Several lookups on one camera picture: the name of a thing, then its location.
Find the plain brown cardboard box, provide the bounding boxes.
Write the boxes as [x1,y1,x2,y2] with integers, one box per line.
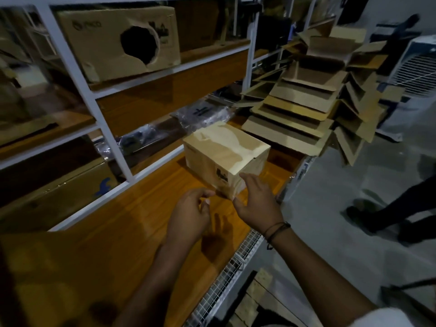
[170,0,222,51]

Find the black machine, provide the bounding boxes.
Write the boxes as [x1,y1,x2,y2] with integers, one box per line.
[369,13,423,75]

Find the person's right hand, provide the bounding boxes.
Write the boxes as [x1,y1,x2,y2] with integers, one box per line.
[233,172,285,235]

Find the person's right forearm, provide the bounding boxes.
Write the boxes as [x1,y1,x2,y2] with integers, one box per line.
[269,231,375,327]

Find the crumpled clear plastic wrap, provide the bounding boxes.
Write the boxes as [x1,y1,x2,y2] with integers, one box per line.
[94,98,236,160]

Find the black monitor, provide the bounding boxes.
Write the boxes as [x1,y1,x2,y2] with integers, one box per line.
[337,0,371,26]

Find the white air cooler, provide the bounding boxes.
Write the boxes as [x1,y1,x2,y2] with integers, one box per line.
[388,34,436,98]

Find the brown cord bracelet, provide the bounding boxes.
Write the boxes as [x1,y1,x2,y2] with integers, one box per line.
[264,221,292,251]

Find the clear plastic sheet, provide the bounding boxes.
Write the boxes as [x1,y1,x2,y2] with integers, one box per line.
[0,10,79,125]

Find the cardboard box with round hole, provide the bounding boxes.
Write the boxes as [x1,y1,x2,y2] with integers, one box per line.
[56,5,181,84]

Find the pile of flattened cardboard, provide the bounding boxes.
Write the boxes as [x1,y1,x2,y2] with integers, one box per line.
[235,22,406,167]

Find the white metal shelf rack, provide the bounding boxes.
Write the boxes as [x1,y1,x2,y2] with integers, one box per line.
[0,0,341,232]

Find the person's left hand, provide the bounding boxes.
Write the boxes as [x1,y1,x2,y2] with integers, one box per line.
[165,188,216,249]

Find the wooden pallet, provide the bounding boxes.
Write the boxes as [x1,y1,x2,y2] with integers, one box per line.
[228,268,307,327]

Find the person's left forearm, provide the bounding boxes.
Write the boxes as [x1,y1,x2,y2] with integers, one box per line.
[115,241,191,327]

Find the black printer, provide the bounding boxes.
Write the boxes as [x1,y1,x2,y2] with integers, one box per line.
[255,15,293,51]

